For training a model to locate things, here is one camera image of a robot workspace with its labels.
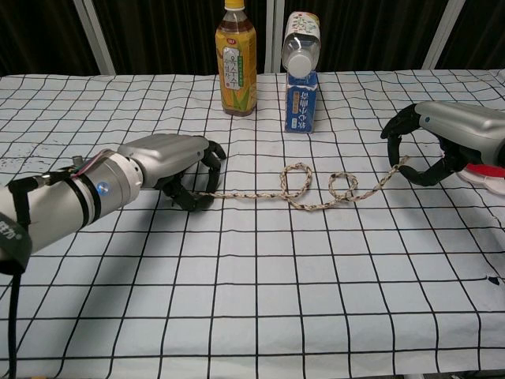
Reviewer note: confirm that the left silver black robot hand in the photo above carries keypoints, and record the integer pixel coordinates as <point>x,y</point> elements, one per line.
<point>165,156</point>

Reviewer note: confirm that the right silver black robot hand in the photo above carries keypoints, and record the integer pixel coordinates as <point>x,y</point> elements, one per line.
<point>457,126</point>

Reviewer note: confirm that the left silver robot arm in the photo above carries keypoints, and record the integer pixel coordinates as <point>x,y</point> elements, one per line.
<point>63,201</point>

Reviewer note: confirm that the red tape roll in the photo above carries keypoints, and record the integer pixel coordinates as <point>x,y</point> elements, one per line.
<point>485,170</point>

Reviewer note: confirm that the white scalloped plastic plate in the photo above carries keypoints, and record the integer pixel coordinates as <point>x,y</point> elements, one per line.
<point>487,182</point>

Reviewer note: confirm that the yellow corn tea bottle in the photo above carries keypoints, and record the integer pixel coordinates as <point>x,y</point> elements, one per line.
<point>236,75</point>

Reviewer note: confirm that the black pleated curtain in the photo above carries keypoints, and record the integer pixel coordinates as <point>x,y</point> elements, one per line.
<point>158,35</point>

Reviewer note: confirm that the blue white drink carton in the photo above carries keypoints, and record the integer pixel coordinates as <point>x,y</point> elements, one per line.
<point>301,104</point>

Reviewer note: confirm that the white black grid tablecloth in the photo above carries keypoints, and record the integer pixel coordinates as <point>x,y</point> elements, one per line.
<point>252,276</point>

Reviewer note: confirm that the clear floral label bottle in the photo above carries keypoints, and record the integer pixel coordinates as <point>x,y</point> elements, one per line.
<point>302,39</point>

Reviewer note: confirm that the white metal frame post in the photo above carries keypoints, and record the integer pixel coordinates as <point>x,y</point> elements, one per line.
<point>270,35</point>
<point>94,35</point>
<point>444,31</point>

